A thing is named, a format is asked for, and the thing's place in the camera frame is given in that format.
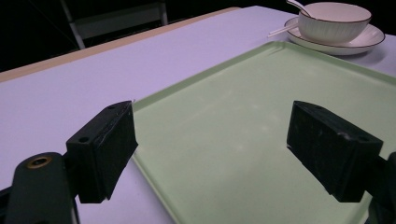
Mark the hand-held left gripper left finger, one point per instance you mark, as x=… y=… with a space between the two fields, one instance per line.
x=102 y=152

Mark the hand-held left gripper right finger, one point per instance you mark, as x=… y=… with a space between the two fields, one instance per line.
x=330 y=149

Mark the light green tray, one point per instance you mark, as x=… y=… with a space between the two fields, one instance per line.
x=249 y=133

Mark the white plate with dark rim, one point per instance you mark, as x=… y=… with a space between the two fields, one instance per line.
x=358 y=42

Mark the white ribbed bowl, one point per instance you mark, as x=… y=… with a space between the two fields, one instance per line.
x=333 y=21

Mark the white chopsticks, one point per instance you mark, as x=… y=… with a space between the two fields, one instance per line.
x=281 y=30

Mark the white spoon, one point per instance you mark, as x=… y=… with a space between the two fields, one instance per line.
x=298 y=6

